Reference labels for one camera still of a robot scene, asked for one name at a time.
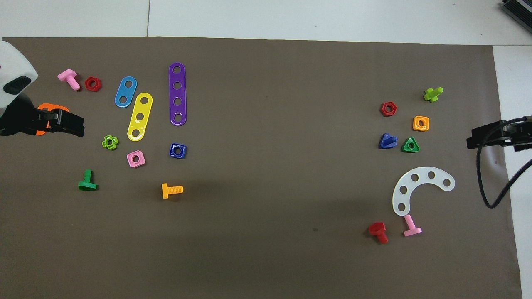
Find green triangle nut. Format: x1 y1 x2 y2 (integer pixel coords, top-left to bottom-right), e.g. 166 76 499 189
401 137 421 153

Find orange heart-shaped plate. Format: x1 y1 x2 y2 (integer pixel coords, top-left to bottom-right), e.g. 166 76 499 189
35 104 69 136

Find orange plastic bolt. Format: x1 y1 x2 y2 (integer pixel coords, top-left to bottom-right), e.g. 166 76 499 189
162 183 184 199

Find purple four-hole plate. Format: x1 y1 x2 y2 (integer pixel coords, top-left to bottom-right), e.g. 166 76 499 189
168 62 187 126

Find pink square nut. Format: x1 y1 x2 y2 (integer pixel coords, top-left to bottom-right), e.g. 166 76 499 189
127 150 146 168

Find brown table mat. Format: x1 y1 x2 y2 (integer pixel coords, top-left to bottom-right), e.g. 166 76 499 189
0 37 522 299

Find blue triangle-head bolt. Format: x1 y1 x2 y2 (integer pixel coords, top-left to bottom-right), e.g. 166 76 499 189
378 133 398 150

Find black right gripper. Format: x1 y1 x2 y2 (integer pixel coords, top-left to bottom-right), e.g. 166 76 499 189
466 116 532 152

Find lime green cross bolt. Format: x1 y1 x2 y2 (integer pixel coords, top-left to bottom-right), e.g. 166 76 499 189
423 87 444 103

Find white curved five-hole plate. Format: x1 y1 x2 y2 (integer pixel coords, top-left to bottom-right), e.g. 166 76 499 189
392 167 456 216

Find yellow three-hole plate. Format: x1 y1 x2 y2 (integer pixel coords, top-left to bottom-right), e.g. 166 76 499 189
127 92 153 142

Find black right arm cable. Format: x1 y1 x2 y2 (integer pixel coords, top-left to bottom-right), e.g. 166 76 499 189
476 118 532 209

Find red plastic bolt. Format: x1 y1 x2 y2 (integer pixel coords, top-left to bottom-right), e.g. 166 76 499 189
369 222 389 244

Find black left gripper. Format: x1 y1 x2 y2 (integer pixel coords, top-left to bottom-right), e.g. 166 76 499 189
0 93 85 137

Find blue two-hole plate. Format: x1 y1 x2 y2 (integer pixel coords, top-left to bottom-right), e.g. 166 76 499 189
114 76 138 108

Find dark green plastic bolt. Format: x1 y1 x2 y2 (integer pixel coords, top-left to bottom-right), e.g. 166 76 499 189
78 169 98 191

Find pink plastic bolt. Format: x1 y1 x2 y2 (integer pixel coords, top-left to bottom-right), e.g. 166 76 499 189
403 214 422 237
57 69 81 91

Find black ribbed device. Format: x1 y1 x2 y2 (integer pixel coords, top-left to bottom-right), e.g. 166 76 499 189
501 0 532 23

